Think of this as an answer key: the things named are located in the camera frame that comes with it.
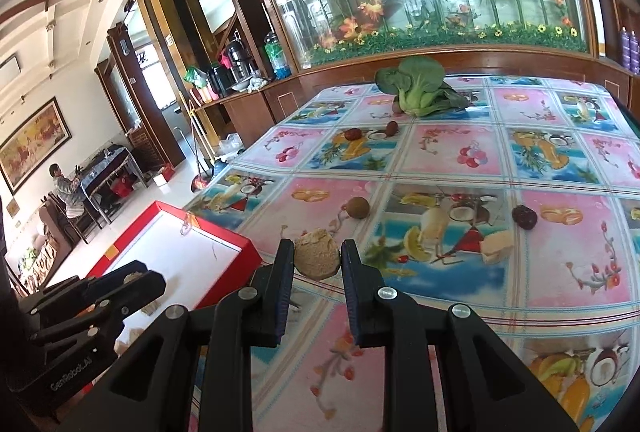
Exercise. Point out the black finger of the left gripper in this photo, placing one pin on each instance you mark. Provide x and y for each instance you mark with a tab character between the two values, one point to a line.
115	274
138	290

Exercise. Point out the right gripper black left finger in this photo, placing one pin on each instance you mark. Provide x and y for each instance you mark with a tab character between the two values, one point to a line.
193	364

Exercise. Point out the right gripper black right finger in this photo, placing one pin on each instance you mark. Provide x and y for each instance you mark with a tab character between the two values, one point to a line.
442	364

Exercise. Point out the dark red jujube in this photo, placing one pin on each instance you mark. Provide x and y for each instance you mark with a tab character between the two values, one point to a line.
525	217

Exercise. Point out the brown longan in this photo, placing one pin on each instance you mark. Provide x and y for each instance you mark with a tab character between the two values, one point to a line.
357	207

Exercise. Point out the red white shallow box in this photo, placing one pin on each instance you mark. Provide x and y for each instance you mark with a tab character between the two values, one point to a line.
200	254

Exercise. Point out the dark side table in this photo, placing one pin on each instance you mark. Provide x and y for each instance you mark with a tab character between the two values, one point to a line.
93	179

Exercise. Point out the seated person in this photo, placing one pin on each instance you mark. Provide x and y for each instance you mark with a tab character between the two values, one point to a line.
68	191

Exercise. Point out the broom and dustpan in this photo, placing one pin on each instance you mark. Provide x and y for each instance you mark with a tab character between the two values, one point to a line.
205	167

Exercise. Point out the fruit pattern tablecloth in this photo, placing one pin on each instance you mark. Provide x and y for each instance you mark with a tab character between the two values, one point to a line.
566	300

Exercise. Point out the wooden low cabinet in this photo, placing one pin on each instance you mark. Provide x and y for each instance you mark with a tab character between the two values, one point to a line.
253	113

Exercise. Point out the black thermos jug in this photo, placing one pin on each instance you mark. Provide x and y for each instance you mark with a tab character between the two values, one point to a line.
242	65

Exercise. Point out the red jujube near cabbage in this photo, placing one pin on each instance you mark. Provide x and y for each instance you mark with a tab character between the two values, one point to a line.
391	128

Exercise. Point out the green water bottle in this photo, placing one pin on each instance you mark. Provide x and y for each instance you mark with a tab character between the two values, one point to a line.
276	56

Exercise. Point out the red jujube far left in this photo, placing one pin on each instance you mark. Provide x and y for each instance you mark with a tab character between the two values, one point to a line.
352	134

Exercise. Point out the green bok choy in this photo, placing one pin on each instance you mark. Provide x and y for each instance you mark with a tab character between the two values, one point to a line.
419	84

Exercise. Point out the purple bottle pair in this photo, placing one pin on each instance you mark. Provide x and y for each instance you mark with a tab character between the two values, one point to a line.
629	51

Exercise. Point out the framed wall painting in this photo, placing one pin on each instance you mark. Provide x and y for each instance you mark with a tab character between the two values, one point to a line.
32	143

